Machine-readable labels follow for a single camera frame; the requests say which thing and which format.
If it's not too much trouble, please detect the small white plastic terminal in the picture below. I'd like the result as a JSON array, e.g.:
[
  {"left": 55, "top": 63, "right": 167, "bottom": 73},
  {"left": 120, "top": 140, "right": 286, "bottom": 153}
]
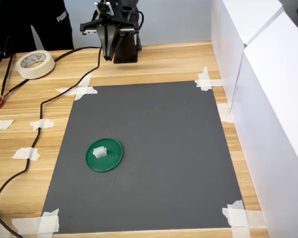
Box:
[{"left": 92, "top": 145, "right": 108, "bottom": 159}]

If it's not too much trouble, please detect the round green lid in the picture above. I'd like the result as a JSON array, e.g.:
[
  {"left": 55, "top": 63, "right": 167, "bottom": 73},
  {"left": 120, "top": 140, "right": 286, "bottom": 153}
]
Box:
[{"left": 85, "top": 137, "right": 124, "bottom": 174}]

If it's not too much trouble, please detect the person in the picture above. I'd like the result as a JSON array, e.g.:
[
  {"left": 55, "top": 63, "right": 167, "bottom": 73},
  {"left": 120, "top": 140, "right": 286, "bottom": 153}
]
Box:
[{"left": 0, "top": 0, "right": 75, "bottom": 53}]

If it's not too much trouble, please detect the white masking tape patch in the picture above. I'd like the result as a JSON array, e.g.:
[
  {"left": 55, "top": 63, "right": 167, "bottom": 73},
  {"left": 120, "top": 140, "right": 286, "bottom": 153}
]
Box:
[
  {"left": 194, "top": 66, "right": 224, "bottom": 92},
  {"left": 222, "top": 199, "right": 267, "bottom": 238},
  {"left": 216, "top": 103, "right": 235, "bottom": 124},
  {"left": 0, "top": 119, "right": 15, "bottom": 131},
  {"left": 11, "top": 147, "right": 40, "bottom": 161},
  {"left": 29, "top": 119, "right": 55, "bottom": 131},
  {"left": 11, "top": 208, "right": 60, "bottom": 235},
  {"left": 55, "top": 72, "right": 99, "bottom": 102}
]

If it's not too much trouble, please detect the white masking tape roll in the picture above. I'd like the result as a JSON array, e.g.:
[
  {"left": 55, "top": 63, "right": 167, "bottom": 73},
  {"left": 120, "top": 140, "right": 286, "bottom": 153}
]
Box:
[{"left": 15, "top": 50, "right": 56, "bottom": 80}]

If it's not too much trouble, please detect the white partition board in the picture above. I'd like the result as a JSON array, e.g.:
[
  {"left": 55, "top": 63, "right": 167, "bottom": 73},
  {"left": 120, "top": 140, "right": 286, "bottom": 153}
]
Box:
[
  {"left": 210, "top": 0, "right": 285, "bottom": 111},
  {"left": 229, "top": 9, "right": 298, "bottom": 238}
]

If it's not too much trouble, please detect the dark grey mat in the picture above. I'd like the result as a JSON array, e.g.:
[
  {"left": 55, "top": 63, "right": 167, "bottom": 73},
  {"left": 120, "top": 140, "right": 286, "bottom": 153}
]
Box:
[{"left": 41, "top": 80, "right": 244, "bottom": 234}]

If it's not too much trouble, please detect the black cable with coloured wires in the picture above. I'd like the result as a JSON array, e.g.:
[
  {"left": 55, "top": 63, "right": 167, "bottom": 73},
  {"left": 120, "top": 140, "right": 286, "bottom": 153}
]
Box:
[{"left": 0, "top": 46, "right": 102, "bottom": 114}]

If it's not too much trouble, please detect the thick black cable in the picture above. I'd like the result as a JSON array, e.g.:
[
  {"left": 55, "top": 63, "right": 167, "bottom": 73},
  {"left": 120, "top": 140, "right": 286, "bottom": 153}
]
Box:
[{"left": 0, "top": 46, "right": 102, "bottom": 207}]

